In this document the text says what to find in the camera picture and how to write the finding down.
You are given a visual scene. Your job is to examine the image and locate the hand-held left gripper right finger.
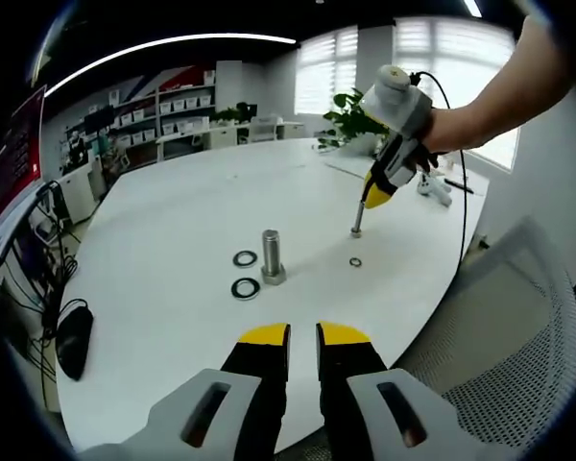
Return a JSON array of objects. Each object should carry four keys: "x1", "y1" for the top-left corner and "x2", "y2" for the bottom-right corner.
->
[{"x1": 315, "y1": 321, "x2": 481, "y2": 461}]

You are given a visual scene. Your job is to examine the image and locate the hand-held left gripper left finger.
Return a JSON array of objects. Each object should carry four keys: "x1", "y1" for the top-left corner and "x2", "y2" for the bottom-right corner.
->
[{"x1": 79, "y1": 322, "x2": 292, "y2": 461}]

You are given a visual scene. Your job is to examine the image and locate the thin threaded steel stud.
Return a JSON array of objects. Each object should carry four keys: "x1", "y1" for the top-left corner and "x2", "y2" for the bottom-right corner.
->
[{"x1": 349, "y1": 201, "x2": 366, "y2": 240}]

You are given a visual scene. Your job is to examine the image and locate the thick threaded steel stud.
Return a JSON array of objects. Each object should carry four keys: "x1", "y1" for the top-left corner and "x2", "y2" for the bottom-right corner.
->
[{"x1": 260, "y1": 229, "x2": 288, "y2": 285}]

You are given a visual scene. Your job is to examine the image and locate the person's right hand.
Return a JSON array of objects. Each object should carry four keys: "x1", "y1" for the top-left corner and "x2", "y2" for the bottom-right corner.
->
[{"x1": 414, "y1": 140, "x2": 442, "y2": 175}]

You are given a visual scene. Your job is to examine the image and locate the green plant in white pot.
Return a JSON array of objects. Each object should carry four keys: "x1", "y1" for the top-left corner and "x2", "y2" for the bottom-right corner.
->
[{"x1": 333, "y1": 88, "x2": 391, "y2": 145}]

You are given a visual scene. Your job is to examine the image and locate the white game controller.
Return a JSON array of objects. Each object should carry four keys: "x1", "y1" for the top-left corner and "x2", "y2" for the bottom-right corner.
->
[{"x1": 416, "y1": 172, "x2": 455, "y2": 207}]

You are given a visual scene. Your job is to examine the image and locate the white window blinds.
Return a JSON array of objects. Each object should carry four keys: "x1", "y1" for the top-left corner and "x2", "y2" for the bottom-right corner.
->
[{"x1": 295, "y1": 18, "x2": 517, "y2": 169}]

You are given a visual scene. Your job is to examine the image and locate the black computer mouse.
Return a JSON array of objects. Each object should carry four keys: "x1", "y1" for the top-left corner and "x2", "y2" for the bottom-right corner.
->
[{"x1": 56, "y1": 304, "x2": 95, "y2": 381}]

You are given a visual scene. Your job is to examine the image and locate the grey mesh office chair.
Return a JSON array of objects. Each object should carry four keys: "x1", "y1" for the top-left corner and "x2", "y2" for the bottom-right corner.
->
[{"x1": 402, "y1": 215, "x2": 576, "y2": 461}]

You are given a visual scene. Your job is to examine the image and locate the small green desk plant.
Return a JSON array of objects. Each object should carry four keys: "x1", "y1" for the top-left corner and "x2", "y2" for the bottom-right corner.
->
[{"x1": 210, "y1": 101, "x2": 255, "y2": 126}]

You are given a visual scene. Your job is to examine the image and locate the white storage shelving unit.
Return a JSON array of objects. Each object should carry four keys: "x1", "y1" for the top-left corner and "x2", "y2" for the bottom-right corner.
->
[{"x1": 66, "y1": 69, "x2": 217, "y2": 159}]

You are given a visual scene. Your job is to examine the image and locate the ceiling light strip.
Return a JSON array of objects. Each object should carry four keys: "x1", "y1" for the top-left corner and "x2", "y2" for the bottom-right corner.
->
[{"x1": 42, "y1": 33, "x2": 297, "y2": 97}]

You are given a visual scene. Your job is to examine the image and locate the black monitor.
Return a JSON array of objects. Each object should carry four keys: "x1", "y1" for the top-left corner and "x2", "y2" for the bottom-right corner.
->
[{"x1": 84, "y1": 106, "x2": 115, "y2": 133}]

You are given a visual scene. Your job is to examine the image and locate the red-screen monitor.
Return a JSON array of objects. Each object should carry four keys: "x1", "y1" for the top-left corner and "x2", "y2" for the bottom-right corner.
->
[{"x1": 0, "y1": 85, "x2": 48, "y2": 227}]

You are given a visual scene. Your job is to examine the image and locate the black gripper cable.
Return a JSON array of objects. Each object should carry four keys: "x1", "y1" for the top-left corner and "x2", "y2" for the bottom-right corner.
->
[{"x1": 410, "y1": 70, "x2": 469, "y2": 275}]

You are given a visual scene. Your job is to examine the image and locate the black mouse cable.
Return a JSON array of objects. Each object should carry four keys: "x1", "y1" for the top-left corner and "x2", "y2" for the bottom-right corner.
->
[{"x1": 40, "y1": 297, "x2": 90, "y2": 347}]

